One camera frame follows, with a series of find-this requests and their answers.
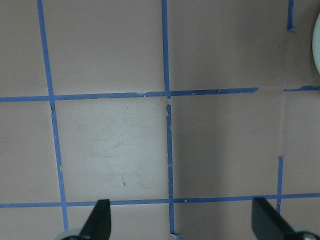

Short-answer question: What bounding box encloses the pale green cooking pot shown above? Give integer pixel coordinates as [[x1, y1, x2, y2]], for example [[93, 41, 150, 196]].
[[312, 15, 320, 73]]

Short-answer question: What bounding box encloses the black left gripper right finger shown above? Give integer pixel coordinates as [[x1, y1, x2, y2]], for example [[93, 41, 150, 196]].
[[251, 197, 296, 240]]

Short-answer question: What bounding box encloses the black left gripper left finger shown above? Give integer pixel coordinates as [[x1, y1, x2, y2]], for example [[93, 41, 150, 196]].
[[78, 199, 111, 240]]

